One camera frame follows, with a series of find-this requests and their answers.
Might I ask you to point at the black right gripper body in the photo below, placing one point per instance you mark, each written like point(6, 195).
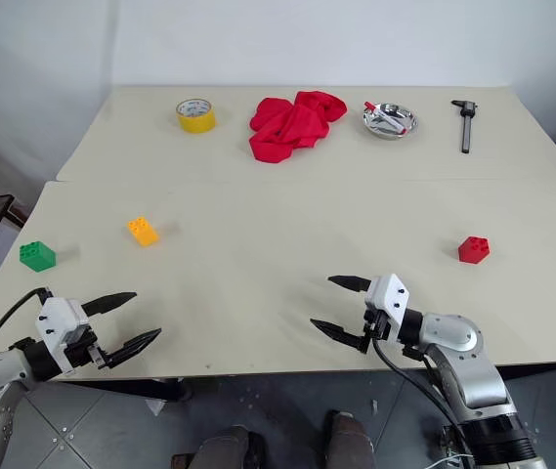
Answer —
point(377, 325)

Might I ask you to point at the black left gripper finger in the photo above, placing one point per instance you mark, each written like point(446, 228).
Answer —
point(131, 348)
point(109, 303)

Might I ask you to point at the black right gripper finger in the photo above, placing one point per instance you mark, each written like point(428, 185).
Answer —
point(341, 334)
point(353, 283)

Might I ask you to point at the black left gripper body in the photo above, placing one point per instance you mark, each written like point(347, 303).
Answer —
point(83, 348)

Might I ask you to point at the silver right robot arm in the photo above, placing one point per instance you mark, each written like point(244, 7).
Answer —
point(458, 339)

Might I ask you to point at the orange toy brick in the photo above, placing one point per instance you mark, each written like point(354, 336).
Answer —
point(143, 231)

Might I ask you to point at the green toy brick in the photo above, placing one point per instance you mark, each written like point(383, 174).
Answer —
point(37, 257)

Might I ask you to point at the dark rounded shape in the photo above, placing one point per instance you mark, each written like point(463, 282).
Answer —
point(228, 447)
point(351, 439)

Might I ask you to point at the red toy brick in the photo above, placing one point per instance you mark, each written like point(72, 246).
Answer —
point(473, 250)

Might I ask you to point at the shiny metal bowl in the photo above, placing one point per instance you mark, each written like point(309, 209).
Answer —
point(387, 128)

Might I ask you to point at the crumpled red cloth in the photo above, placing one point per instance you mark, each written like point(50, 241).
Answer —
point(287, 129)

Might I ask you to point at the red and white marker pen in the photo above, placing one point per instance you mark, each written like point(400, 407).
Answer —
point(386, 117)

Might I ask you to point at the black vernier caliper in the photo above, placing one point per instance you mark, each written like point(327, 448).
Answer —
point(466, 129)

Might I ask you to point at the yellow tape roll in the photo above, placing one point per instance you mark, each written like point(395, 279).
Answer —
point(196, 122)

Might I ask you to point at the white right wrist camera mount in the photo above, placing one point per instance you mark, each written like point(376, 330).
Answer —
point(391, 292)

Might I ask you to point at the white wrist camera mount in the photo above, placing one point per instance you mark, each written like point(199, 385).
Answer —
point(60, 315)
point(391, 292)

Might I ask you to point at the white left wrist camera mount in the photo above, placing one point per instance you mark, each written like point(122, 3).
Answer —
point(60, 315)

